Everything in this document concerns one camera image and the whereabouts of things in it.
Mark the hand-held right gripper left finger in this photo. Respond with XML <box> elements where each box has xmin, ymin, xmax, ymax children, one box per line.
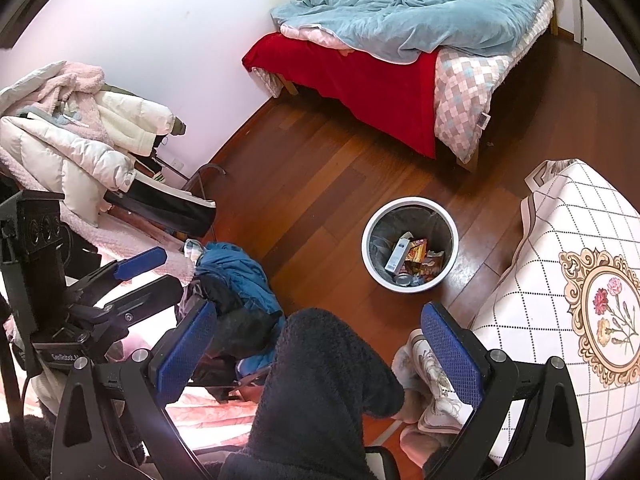
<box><xmin>50</xmin><ymin>295</ymin><xmax>218</xmax><ymax>480</ymax></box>

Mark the blue crumpled cloth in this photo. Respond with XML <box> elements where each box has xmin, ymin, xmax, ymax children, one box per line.
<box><xmin>192</xmin><ymin>242</ymin><xmax>287</xmax><ymax>322</ymax></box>

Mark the pink checkered bed sheet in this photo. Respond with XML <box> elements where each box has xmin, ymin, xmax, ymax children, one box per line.
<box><xmin>434</xmin><ymin>0</ymin><xmax>556</xmax><ymax>165</ymax></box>

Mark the pink fleece blanket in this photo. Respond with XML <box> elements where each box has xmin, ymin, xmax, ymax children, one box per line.
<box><xmin>65</xmin><ymin>220</ymin><xmax>197</xmax><ymax>287</ymax></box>

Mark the black garment with white trim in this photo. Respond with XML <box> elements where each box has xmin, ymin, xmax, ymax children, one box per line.
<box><xmin>104</xmin><ymin>170</ymin><xmax>218</xmax><ymax>239</ymax></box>

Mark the person's dark fleece trouser leg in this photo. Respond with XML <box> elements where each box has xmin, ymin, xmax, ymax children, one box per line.
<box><xmin>220</xmin><ymin>307</ymin><xmax>406</xmax><ymax>480</ymax></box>

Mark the white round trash bin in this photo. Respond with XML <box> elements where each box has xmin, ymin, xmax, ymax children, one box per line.
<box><xmin>361</xmin><ymin>196</ymin><xmax>460</xmax><ymax>292</ymax></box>

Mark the white puffer jacket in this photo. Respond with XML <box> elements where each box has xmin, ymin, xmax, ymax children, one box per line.
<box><xmin>0</xmin><ymin>87</ymin><xmax>176</xmax><ymax>226</ymax></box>

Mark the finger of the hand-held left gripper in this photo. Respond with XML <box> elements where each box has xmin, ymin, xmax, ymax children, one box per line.
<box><xmin>65</xmin><ymin>246</ymin><xmax>168</xmax><ymax>302</ymax></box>
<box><xmin>75</xmin><ymin>275</ymin><xmax>185</xmax><ymax>333</ymax></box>

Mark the white cardboard carton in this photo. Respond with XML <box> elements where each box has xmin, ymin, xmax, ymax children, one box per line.
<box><xmin>385</xmin><ymin>231</ymin><xmax>415</xmax><ymax>275</ymax></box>

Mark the metal rack leg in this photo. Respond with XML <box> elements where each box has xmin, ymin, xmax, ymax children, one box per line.
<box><xmin>181</xmin><ymin>162</ymin><xmax>227</xmax><ymax>197</ymax></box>

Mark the white sneaker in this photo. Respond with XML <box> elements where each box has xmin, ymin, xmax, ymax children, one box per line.
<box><xmin>392</xmin><ymin>329</ymin><xmax>463</xmax><ymax>433</ymax></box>

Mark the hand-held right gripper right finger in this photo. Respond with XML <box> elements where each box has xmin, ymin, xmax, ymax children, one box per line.
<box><xmin>420</xmin><ymin>301</ymin><xmax>586</xmax><ymax>480</ymax></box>

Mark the dark clothes pile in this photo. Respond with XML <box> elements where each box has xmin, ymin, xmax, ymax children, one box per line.
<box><xmin>179</xmin><ymin>280</ymin><xmax>287</xmax><ymax>392</ymax></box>

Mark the pink fleece robe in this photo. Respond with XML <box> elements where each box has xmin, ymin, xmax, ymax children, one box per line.
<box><xmin>15</xmin><ymin>61</ymin><xmax>115</xmax><ymax>147</ymax></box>

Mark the red blanket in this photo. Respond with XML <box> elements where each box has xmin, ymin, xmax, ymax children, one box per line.
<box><xmin>242</xmin><ymin>32</ymin><xmax>441</xmax><ymax>160</ymax></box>

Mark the pink slipper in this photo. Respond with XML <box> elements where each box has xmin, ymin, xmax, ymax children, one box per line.
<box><xmin>399</xmin><ymin>422</ymin><xmax>453</xmax><ymax>467</ymax></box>

